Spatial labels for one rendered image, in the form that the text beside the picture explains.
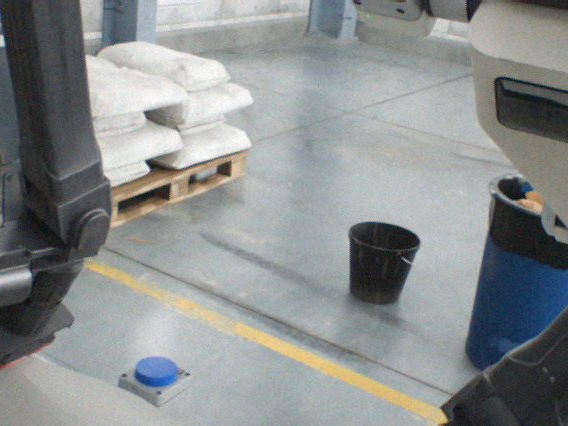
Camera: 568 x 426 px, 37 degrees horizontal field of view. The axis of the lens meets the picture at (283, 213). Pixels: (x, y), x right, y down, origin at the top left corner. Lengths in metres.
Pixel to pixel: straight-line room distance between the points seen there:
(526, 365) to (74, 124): 0.41
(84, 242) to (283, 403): 1.99
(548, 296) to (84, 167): 2.31
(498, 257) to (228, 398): 1.02
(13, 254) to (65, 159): 0.11
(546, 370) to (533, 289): 2.35
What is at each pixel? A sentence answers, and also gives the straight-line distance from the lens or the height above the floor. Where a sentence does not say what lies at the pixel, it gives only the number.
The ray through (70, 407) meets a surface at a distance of 0.96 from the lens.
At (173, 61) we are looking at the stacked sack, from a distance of 4.39.
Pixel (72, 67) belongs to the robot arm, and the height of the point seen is 1.36.
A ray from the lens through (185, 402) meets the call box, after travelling 1.28.
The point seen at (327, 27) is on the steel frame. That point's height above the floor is 0.11.
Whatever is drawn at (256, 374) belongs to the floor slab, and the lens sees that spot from 2.86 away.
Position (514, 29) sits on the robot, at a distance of 0.94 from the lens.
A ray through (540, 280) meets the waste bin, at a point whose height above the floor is 0.42.
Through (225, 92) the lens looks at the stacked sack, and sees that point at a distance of 4.40.
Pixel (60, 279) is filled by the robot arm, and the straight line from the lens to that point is 0.84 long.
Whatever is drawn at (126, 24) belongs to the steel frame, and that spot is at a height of 0.35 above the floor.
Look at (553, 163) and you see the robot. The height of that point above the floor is 1.26.
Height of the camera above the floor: 1.52
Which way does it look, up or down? 21 degrees down
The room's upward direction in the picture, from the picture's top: 7 degrees clockwise
